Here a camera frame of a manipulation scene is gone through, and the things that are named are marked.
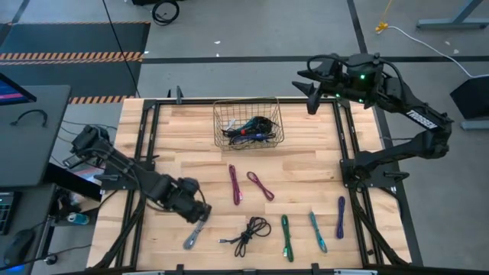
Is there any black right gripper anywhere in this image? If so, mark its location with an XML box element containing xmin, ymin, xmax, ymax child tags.
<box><xmin>292</xmin><ymin>57</ymin><xmax>348</xmax><ymax>115</ymax></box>

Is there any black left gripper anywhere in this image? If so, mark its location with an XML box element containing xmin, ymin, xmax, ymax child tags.
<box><xmin>167</xmin><ymin>177</ymin><xmax>212</xmax><ymax>227</ymax></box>

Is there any grey braided cable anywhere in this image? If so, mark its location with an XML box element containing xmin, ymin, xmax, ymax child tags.
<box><xmin>183</xmin><ymin>219</ymin><xmax>207</xmax><ymax>251</ymax></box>

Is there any magenta braided cable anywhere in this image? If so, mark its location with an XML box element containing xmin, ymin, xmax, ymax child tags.
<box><xmin>228</xmin><ymin>163</ymin><xmax>244</xmax><ymax>206</ymax></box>

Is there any black white-flecked braided cable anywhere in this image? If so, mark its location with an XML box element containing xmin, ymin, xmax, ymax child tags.
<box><xmin>218</xmin><ymin>215</ymin><xmax>273</xmax><ymax>258</ymax></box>

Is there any mauve braided cable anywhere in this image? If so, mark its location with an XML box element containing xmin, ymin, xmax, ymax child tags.
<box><xmin>246</xmin><ymin>170</ymin><xmax>276</xmax><ymax>202</ymax></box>

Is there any blue-violet braided cable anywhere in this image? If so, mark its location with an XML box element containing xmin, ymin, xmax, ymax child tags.
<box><xmin>232</xmin><ymin>132</ymin><xmax>277</xmax><ymax>144</ymax></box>

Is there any green braided cable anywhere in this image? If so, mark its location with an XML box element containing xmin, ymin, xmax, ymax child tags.
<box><xmin>280</xmin><ymin>214</ymin><xmax>295</xmax><ymax>264</ymax></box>

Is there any wire mesh basket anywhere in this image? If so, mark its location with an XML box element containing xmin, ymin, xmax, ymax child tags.
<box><xmin>212</xmin><ymin>97</ymin><xmax>286</xmax><ymax>152</ymax></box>

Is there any dark purple braided cable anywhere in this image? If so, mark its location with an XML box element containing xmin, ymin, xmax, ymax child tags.
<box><xmin>335</xmin><ymin>196</ymin><xmax>347</xmax><ymax>240</ymax></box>

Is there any pink printed sheet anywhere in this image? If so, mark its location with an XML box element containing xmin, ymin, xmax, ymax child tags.
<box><xmin>74</xmin><ymin>166</ymin><xmax>106</xmax><ymax>186</ymax></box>

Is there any blue water bottle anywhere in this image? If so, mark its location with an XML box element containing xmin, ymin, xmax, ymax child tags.
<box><xmin>66</xmin><ymin>212</ymin><xmax>91</xmax><ymax>225</ymax></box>

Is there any grey metal table foot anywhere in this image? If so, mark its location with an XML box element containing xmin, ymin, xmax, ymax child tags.
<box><xmin>460</xmin><ymin>120</ymin><xmax>489</xmax><ymax>131</ymax></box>
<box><xmin>416</xmin><ymin>0</ymin><xmax>489</xmax><ymax>31</ymax></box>

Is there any black box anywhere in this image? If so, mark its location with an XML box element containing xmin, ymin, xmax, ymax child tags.
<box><xmin>449</xmin><ymin>75</ymin><xmax>489</xmax><ymax>120</ymax></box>

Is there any grey desk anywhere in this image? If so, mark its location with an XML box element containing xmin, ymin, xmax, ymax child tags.
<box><xmin>0</xmin><ymin>84</ymin><xmax>72</xmax><ymax>188</ymax></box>

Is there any black computer mouse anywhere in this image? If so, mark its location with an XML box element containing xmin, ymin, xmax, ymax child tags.
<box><xmin>2</xmin><ymin>228</ymin><xmax>35</xmax><ymax>268</ymax></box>

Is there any computer keyboard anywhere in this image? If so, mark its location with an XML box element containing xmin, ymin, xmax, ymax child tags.
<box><xmin>0</xmin><ymin>190</ymin><xmax>16</xmax><ymax>235</ymax></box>

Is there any black hazard-striped floor mat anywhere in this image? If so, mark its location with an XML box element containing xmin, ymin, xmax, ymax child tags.
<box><xmin>0</xmin><ymin>21</ymin><xmax>152</xmax><ymax>106</ymax></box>

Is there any black desk monitor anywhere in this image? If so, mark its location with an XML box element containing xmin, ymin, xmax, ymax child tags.
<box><xmin>0</xmin><ymin>72</ymin><xmax>37</xmax><ymax>106</ymax></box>

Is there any black aluminium table frame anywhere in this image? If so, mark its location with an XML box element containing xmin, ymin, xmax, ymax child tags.
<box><xmin>91</xmin><ymin>86</ymin><xmax>424</xmax><ymax>275</ymax></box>

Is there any yellow hanging cord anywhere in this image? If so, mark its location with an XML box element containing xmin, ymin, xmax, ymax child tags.
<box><xmin>375</xmin><ymin>0</ymin><xmax>394</xmax><ymax>34</ymax></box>

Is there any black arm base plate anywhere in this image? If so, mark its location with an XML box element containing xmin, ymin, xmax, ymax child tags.
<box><xmin>339</xmin><ymin>157</ymin><xmax>400</xmax><ymax>189</ymax></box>
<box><xmin>99</xmin><ymin>159</ymin><xmax>157</xmax><ymax>191</ymax></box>

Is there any white floor cable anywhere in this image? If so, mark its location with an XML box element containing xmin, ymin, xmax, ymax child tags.
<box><xmin>385</xmin><ymin>24</ymin><xmax>489</xmax><ymax>79</ymax></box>

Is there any black floor cable coil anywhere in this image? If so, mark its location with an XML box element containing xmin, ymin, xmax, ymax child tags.
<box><xmin>151</xmin><ymin>0</ymin><xmax>180</xmax><ymax>27</ymax></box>

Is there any black hanging cable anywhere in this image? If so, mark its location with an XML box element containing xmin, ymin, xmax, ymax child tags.
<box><xmin>101</xmin><ymin>0</ymin><xmax>138</xmax><ymax>84</ymax></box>

